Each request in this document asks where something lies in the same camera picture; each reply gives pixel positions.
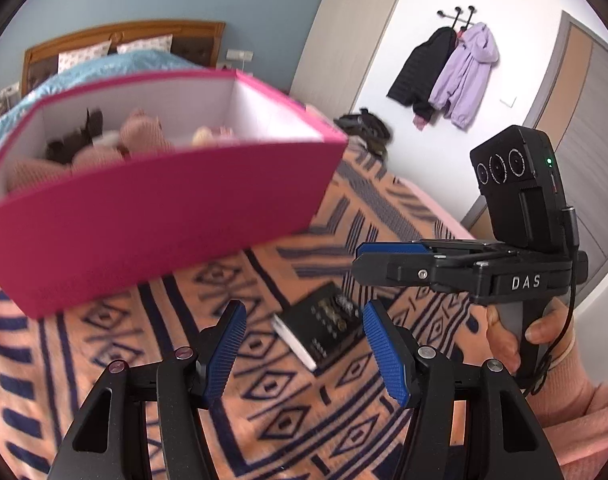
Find blue duvet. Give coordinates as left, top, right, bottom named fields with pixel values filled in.
left=0, top=51, right=200, bottom=161

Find brown and white plush toy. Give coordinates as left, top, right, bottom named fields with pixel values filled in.
left=45, top=107, right=120, bottom=163

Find person's right hand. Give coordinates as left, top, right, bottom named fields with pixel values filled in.
left=485, top=305, right=577, bottom=392

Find black book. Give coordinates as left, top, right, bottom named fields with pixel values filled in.
left=273, top=281, right=362, bottom=372

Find black bag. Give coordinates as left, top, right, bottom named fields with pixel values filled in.
left=333, top=107, right=392, bottom=156

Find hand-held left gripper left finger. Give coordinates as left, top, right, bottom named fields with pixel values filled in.
left=46, top=300, right=248, bottom=480

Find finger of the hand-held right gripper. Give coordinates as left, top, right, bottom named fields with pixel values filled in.
left=356, top=241, right=432, bottom=257
left=353, top=254, right=435, bottom=288

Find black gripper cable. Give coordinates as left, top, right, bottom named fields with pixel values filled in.
left=526, top=204, right=582, bottom=397

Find beige door panel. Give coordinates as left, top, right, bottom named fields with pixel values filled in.
left=289, top=0, right=417, bottom=116

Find grey and wooden door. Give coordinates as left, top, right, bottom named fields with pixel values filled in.
left=461, top=10, right=608, bottom=266

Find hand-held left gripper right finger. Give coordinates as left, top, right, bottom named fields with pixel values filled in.
left=362, top=300, right=565, bottom=480

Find black jacket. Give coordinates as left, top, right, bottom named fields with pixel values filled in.
left=387, top=26, right=457, bottom=121

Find wooden headboard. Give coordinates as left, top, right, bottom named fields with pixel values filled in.
left=21, top=20, right=226, bottom=96

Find person's right forearm pink sleeve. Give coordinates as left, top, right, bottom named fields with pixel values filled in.
left=524, top=340, right=608, bottom=480

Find black wall coat hooks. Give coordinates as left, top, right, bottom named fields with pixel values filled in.
left=435, top=5, right=480, bottom=31

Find pink cardboard box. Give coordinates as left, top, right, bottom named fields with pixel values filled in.
left=0, top=69, right=349, bottom=320

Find purple jacket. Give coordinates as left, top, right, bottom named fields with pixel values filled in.
left=428, top=21, right=500, bottom=132

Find bedside table clutter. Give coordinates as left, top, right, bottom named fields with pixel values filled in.
left=0, top=85, right=22, bottom=116

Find orange and blue patterned blanket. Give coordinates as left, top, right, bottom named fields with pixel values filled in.
left=0, top=137, right=490, bottom=480

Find pink teddy bear plush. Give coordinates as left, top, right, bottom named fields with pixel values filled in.
left=9, top=109, right=177, bottom=193

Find white patterned pillow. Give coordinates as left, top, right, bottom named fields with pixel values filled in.
left=58, top=40, right=112, bottom=73
left=116, top=34, right=174, bottom=56

